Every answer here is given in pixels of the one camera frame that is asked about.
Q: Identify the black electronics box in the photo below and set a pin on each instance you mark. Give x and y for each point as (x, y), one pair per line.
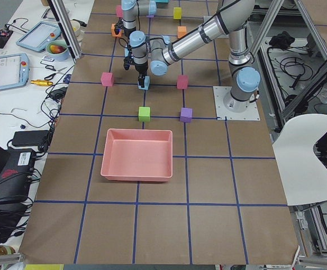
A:
(17, 176)

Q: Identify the brass cylinder tool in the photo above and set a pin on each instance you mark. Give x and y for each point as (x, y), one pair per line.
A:
(44, 83)

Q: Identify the pink plastic tray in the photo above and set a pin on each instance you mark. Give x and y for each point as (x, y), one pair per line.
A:
(138, 155)

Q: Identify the pink block robot side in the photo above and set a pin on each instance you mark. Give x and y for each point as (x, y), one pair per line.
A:
(182, 82)

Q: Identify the green foam block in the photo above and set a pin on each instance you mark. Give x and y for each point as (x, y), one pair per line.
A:
(144, 114)

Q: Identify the far teach pendant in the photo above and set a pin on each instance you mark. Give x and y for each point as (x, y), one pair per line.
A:
(39, 36)

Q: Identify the teach pendant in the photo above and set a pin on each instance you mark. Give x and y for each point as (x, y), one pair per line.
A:
(14, 71)
(39, 36)

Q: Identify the aluminium frame post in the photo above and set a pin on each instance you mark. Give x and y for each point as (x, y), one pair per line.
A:
(61, 16)

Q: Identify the black scissors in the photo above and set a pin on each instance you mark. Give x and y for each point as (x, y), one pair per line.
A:
(55, 72)

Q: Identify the white bowl with lemon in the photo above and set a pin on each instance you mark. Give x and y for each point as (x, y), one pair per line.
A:
(76, 27)

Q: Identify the far pink foam block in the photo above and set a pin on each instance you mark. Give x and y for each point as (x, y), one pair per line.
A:
(119, 11)

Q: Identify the yellow foam block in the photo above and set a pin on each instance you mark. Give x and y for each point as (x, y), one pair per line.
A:
(177, 13)

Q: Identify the orange block robot side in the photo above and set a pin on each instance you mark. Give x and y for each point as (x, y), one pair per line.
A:
(181, 31)

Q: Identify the near purple foam block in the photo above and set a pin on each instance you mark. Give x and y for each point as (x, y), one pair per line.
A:
(186, 115)

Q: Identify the pink block table side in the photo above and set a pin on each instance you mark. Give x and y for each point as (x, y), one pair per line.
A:
(107, 79)

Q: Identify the white chair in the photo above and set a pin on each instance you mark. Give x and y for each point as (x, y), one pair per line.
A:
(303, 175)

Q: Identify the orange block table side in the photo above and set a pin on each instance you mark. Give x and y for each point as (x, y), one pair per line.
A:
(113, 32)

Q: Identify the black power adapter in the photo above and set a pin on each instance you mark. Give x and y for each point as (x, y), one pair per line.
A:
(29, 138)

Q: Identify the green bowl with fruit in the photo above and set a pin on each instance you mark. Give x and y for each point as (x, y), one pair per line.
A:
(58, 50)

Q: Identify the near teach pendant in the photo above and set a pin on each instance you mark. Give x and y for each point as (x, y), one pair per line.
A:
(14, 71)

